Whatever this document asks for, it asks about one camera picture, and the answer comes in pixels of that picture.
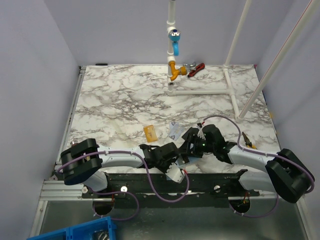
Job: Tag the yellow handled pliers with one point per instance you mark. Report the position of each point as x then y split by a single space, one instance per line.
248 142

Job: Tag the red black pliers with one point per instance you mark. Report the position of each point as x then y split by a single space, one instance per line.
193 69

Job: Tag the brown faucet tap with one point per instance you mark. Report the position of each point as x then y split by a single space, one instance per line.
73 143

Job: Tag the blue plastic bin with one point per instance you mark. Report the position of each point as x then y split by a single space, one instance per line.
84 231

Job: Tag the white PVC pipe frame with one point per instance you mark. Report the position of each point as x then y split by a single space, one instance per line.
239 115

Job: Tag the beige leather card holder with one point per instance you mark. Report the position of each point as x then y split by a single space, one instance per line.
193 160

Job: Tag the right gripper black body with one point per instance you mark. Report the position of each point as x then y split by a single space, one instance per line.
193 141

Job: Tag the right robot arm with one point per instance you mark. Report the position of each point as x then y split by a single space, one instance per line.
281 172

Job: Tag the gold card middle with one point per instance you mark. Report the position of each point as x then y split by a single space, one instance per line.
150 133

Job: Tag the blue pipe valve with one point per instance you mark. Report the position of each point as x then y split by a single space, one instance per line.
174 36

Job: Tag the aluminium rail frame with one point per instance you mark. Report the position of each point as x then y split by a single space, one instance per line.
113 105

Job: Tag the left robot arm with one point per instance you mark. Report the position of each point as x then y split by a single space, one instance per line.
81 163

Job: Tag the orange pipe valve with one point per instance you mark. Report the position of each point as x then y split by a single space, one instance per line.
175 72

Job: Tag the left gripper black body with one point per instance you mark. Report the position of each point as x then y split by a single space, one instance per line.
163 165

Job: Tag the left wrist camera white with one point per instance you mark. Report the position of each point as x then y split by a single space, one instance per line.
175 173

